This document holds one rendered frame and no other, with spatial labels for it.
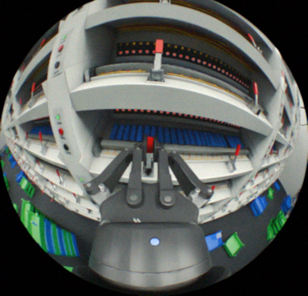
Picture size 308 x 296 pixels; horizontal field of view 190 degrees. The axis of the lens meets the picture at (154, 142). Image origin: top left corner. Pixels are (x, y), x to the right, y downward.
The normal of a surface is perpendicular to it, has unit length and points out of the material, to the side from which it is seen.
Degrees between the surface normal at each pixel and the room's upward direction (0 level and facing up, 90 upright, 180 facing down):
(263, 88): 90
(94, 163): 20
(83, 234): 0
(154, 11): 110
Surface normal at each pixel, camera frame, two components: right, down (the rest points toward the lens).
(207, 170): 0.09, -0.63
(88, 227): 0.09, -0.86
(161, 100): -0.02, 0.78
